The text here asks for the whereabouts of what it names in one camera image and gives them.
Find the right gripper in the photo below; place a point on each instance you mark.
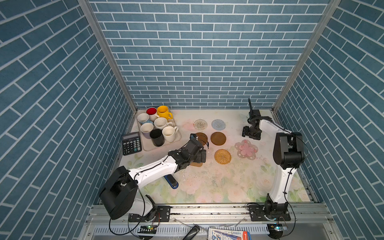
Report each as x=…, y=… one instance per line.
x=245, y=132

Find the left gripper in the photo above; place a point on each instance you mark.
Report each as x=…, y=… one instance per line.
x=199, y=158

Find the cork paw coaster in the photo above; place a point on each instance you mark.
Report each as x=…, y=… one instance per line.
x=196, y=164

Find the glossy brown scratched coaster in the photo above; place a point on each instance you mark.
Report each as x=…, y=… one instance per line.
x=202, y=138

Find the pink flower coaster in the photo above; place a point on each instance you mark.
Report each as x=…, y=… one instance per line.
x=246, y=150

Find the dark brown wooden coaster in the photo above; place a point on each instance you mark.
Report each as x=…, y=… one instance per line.
x=218, y=138

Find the rattan round coaster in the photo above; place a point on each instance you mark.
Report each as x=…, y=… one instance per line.
x=222, y=157

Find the light blue woven coaster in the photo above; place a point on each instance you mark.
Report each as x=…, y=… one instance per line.
x=218, y=125

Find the beige tray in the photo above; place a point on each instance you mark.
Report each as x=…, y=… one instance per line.
x=147, y=143

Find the yellow mug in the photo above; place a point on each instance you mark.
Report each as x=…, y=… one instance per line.
x=164, y=112

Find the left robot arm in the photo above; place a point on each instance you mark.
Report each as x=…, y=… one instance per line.
x=121, y=192

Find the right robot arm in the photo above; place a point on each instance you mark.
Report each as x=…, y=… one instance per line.
x=288, y=154

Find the black mug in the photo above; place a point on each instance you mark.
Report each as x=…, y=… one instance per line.
x=157, y=137

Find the white mug lavender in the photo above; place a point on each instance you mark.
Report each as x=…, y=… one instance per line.
x=146, y=129

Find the red interior mug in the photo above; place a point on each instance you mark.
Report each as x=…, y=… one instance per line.
x=152, y=112

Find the black calculator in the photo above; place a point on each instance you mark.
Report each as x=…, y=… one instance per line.
x=131, y=143

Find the printed packet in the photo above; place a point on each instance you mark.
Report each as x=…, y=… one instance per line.
x=218, y=234

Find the left circuit board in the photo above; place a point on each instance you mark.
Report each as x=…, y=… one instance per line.
x=147, y=230

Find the circuit board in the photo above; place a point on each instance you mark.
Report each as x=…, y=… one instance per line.
x=147, y=230
x=276, y=228

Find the right circuit board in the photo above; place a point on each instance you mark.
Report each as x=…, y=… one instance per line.
x=276, y=228

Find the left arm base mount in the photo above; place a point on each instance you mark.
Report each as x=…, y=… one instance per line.
x=148, y=211

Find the black remote handle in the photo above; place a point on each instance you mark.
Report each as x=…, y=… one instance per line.
x=192, y=233

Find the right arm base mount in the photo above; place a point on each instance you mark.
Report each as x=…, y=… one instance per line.
x=272, y=213

